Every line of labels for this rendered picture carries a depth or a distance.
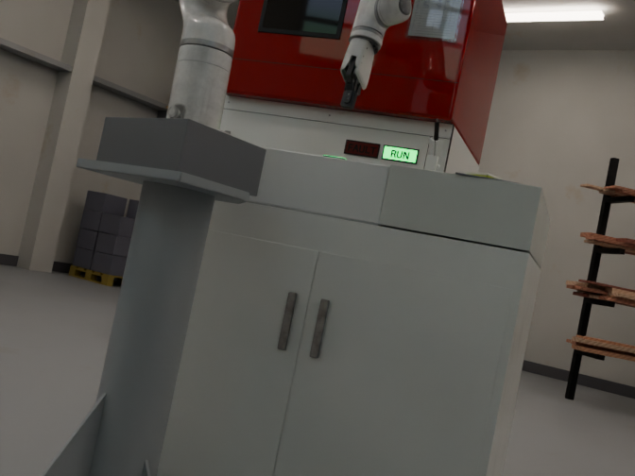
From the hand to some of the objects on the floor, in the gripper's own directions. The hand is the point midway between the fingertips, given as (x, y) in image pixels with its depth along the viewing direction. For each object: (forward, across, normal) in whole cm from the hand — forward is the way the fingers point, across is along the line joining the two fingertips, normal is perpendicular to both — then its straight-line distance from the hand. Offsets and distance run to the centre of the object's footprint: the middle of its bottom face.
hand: (349, 100), depth 188 cm
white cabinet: (+104, +49, -2) cm, 115 cm away
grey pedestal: (+117, -16, +27) cm, 122 cm away
